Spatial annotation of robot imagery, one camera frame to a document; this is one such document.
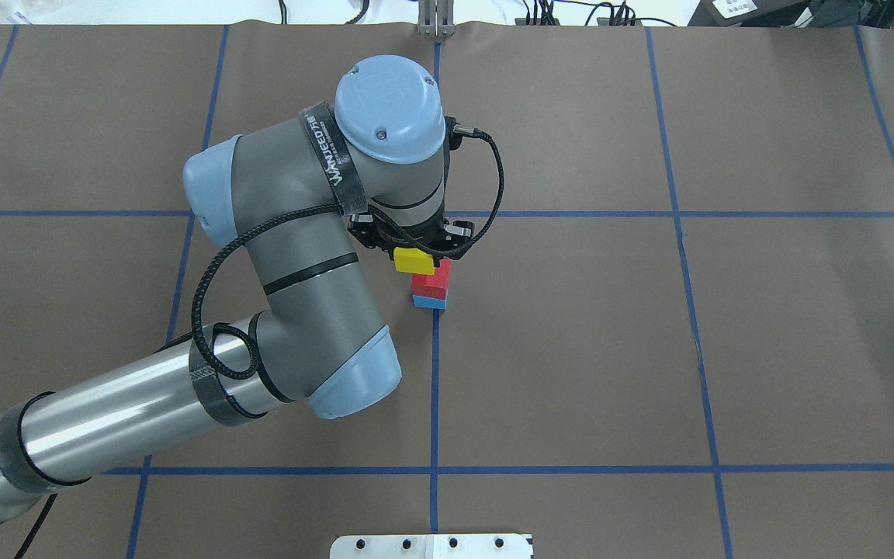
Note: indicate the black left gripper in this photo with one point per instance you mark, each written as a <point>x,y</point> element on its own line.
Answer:
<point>460,233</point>

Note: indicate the yellow block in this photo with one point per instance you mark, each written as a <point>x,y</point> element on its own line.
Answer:
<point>414,261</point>

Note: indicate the red block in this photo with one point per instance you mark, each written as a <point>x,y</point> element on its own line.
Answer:
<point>435,286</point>

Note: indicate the blue block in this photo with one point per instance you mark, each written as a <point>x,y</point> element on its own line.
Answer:
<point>429,302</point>

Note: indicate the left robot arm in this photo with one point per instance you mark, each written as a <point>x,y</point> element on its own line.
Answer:
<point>284,312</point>

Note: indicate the black cardboard box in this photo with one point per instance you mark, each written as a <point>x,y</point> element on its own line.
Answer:
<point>748,14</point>

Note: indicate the aluminium frame post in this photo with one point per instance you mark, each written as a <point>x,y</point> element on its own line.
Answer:
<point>436,18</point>

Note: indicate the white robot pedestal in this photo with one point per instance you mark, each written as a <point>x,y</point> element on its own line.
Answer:
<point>434,545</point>

